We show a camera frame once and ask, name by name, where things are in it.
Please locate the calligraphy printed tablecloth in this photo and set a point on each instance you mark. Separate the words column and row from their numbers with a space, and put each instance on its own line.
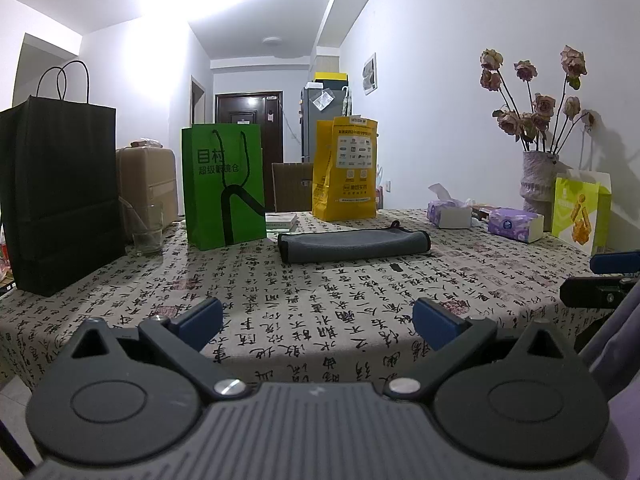
column 325, row 305

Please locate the dark entrance door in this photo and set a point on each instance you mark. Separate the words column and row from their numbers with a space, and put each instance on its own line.
column 247, row 115

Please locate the purple tissue pack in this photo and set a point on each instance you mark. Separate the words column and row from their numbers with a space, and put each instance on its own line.
column 515, row 225

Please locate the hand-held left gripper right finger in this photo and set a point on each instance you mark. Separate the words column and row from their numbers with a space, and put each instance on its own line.
column 434, row 324

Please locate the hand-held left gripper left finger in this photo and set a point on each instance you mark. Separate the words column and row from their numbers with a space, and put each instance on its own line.
column 202, row 324

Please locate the framed wall picture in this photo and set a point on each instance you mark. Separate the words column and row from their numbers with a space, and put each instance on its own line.
column 369, row 73

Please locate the white textured vase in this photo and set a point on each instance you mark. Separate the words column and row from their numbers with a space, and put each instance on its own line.
column 539, row 185

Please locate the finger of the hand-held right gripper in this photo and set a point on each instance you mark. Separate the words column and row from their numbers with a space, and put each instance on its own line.
column 590, row 291
column 615, row 262

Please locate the grey towel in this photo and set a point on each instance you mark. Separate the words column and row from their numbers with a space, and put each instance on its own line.
column 352, row 245

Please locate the black paper bag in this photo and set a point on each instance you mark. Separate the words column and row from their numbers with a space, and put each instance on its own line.
column 60, row 195

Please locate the person's purple clothing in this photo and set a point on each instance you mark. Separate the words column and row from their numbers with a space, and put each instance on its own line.
column 617, row 360

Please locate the white and lime paper bag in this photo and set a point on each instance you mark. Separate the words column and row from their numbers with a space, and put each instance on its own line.
column 577, row 215

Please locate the yellow paper bag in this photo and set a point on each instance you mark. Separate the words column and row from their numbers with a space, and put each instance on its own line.
column 345, row 170

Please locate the brown flat box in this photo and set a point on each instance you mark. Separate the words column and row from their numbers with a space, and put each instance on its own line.
column 487, row 211

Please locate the open purple tissue box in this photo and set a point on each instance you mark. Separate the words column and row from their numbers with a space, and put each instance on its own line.
column 447, row 212

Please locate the brown cardboard box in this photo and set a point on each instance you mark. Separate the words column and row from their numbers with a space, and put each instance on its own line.
column 292, row 185

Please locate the green paper bag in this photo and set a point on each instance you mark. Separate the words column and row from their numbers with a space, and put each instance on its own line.
column 222, row 185

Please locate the clear glass cup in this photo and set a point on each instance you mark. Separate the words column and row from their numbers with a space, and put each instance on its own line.
column 145, row 232

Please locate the yellow and black box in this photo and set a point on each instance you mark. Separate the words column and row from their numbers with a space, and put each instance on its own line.
column 330, row 80

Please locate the beige suitcase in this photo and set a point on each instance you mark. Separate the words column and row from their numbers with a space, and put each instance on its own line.
column 147, row 185

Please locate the white flat box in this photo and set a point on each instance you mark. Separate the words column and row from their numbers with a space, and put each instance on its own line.
column 281, row 220

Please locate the round ceiling lamp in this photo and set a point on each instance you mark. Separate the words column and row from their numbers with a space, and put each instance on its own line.
column 272, row 41

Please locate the grey refrigerator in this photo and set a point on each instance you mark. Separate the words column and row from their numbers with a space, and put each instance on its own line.
column 320, row 125

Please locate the dried roses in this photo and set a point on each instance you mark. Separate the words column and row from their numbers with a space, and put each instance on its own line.
column 535, row 110

